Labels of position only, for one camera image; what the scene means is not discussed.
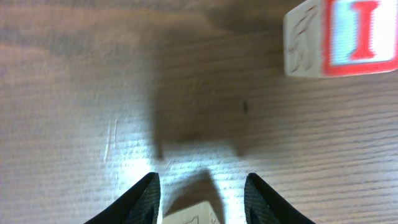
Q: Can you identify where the red letter I block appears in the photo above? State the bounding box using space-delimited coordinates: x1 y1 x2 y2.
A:
283 0 397 78

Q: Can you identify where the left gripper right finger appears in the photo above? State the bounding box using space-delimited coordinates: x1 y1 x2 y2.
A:
244 173 315 224

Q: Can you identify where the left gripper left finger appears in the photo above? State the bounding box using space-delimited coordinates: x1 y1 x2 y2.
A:
85 172 161 224

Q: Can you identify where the red letter A block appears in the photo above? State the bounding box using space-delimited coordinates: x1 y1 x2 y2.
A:
162 201 220 224

